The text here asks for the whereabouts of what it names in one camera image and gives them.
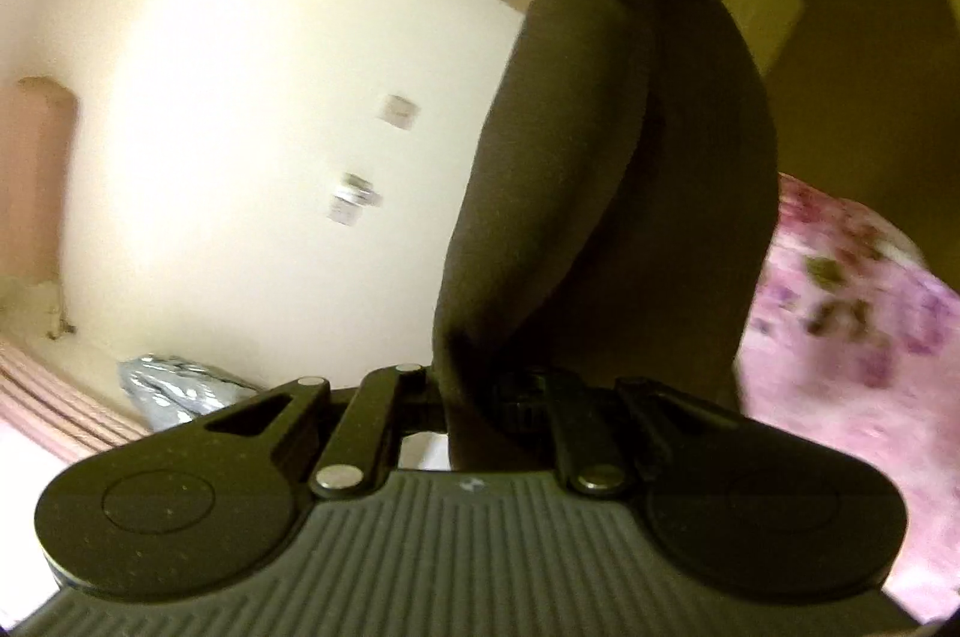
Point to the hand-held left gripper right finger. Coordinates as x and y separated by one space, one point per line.
562 408

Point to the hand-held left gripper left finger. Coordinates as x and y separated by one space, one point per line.
405 385

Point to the dark brown garment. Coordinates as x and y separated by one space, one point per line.
600 157

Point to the silver plastic bag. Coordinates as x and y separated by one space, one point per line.
180 391

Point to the pink floral blanket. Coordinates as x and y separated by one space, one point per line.
840 382

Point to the pink striped cloth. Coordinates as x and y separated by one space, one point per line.
52 400

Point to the white wall socket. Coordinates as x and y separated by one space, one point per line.
354 199

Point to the white wall switch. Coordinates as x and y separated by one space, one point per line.
399 110

